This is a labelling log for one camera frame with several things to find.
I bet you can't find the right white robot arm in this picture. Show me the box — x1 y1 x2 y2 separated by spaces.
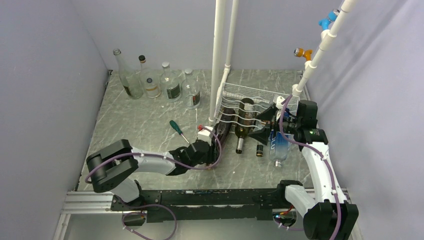
248 96 359 240

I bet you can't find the dark bottle gold foil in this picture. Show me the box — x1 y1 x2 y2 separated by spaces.
206 107 236 166

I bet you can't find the aluminium frame rail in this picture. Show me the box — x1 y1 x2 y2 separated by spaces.
52 188 364 240

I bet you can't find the white wire wine rack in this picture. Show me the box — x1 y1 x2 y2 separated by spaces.
214 83 289 146

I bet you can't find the dark bottle grey foil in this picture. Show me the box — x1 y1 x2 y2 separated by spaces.
234 98 254 154

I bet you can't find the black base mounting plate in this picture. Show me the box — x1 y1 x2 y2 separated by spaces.
110 188 291 223

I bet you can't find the blue labelled water bottle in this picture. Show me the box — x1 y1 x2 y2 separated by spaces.
268 130 291 167

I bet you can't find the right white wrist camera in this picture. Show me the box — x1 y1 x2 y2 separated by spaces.
273 95 286 110

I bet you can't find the clear bottle silver cap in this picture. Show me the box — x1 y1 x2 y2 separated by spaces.
160 61 181 102

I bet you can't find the orange pipe nozzle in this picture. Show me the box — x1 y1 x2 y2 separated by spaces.
293 47 313 61

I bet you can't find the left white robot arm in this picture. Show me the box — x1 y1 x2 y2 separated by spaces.
85 139 219 210

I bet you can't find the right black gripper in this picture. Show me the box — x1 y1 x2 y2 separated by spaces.
248 106 301 145

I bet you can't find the blue pipe nozzle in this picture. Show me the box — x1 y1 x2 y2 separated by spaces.
318 9 340 31

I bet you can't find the clear bottle dark green label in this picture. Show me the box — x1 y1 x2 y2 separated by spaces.
181 68 201 109

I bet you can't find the green handled screwdriver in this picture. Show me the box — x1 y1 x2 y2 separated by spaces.
169 120 190 144

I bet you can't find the thick white vertical pipe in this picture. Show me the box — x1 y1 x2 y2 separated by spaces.
208 0 226 125

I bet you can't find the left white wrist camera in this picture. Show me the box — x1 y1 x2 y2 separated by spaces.
196 125 214 145

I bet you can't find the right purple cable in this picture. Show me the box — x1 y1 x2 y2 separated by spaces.
273 94 342 240

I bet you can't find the clear bottle white label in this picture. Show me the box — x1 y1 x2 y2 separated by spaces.
138 55 161 99

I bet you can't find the dark bottle black cap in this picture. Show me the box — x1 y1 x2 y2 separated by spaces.
255 143 264 158

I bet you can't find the slanted white pipe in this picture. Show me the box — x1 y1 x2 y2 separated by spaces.
292 0 357 96

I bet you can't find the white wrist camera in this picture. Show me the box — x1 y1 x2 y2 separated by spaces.
273 95 286 110
196 125 214 145

